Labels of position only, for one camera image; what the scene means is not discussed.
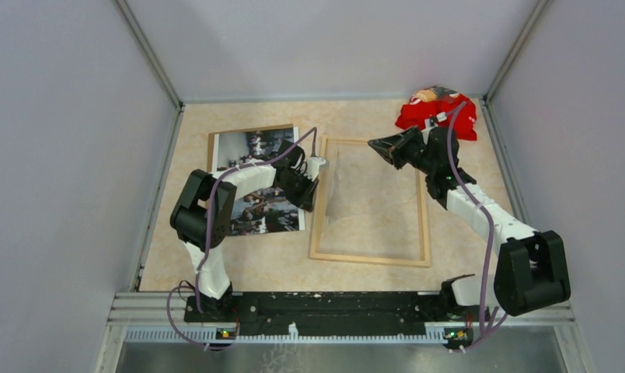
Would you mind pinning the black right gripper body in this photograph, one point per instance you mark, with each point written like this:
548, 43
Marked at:
409, 149

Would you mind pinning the light wooden picture frame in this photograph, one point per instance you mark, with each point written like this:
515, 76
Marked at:
318, 219

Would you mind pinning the printed street photo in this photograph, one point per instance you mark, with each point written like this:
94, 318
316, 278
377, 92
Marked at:
261, 211

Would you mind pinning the clear acrylic sheet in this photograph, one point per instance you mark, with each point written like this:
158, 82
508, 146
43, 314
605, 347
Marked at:
371, 207

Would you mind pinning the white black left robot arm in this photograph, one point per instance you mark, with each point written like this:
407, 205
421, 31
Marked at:
202, 214

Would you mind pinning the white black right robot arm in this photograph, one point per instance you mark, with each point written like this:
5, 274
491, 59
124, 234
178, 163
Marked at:
531, 271

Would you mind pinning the red crumpled cloth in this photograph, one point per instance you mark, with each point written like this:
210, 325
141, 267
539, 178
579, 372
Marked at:
438, 106

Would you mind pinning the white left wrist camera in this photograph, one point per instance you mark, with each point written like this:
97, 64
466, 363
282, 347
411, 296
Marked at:
314, 165

